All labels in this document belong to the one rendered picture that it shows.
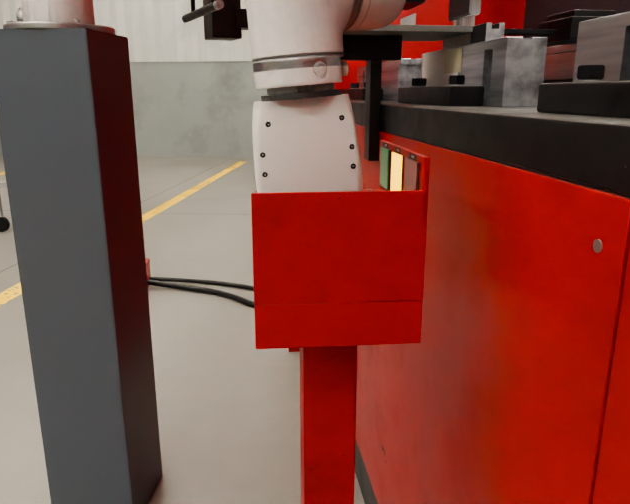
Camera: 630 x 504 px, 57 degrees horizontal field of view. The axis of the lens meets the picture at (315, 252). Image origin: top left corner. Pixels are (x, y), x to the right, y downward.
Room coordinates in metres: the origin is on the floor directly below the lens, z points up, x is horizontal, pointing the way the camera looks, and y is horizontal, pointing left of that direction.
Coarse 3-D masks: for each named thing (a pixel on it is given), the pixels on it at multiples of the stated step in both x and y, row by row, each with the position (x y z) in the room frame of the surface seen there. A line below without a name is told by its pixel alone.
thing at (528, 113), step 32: (384, 128) 1.04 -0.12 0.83; (416, 128) 0.85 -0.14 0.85; (448, 128) 0.72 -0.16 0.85; (480, 128) 0.63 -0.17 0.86; (512, 128) 0.55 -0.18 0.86; (544, 128) 0.50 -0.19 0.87; (576, 128) 0.45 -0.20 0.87; (608, 128) 0.41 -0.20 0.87; (512, 160) 0.55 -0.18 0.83; (544, 160) 0.49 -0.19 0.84; (576, 160) 0.44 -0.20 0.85; (608, 160) 0.41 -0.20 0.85
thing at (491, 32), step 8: (480, 24) 0.99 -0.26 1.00; (488, 24) 0.97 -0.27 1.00; (496, 24) 0.98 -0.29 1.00; (504, 24) 0.97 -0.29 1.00; (472, 32) 1.02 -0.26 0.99; (480, 32) 0.99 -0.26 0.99; (488, 32) 0.97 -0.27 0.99; (496, 32) 0.97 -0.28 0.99; (472, 40) 1.02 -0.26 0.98; (480, 40) 0.99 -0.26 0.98
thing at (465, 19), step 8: (456, 0) 1.12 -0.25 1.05; (464, 0) 1.08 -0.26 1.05; (472, 0) 1.06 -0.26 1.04; (480, 0) 1.06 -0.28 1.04; (456, 8) 1.12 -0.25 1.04; (464, 8) 1.08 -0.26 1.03; (472, 8) 1.06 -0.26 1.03; (480, 8) 1.06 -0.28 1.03; (456, 16) 1.12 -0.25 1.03; (464, 16) 1.09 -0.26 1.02; (472, 16) 1.06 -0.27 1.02; (456, 24) 1.14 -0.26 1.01; (464, 24) 1.10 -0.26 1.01; (472, 24) 1.06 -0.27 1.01
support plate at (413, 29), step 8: (344, 32) 1.02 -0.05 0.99; (352, 32) 1.02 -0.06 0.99; (360, 32) 1.02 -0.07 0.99; (368, 32) 1.02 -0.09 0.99; (376, 32) 1.02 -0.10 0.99; (384, 32) 1.02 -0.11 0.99; (392, 32) 1.02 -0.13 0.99; (400, 32) 1.02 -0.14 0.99; (408, 32) 1.02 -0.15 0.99; (416, 32) 1.02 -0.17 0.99; (424, 32) 1.02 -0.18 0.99; (432, 32) 1.02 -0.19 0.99; (440, 32) 1.02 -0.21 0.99; (448, 32) 1.02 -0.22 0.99; (456, 32) 1.02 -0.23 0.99; (464, 32) 1.02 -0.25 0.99; (408, 40) 1.18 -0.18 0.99; (416, 40) 1.18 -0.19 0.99; (424, 40) 1.18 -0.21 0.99; (432, 40) 1.18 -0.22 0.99
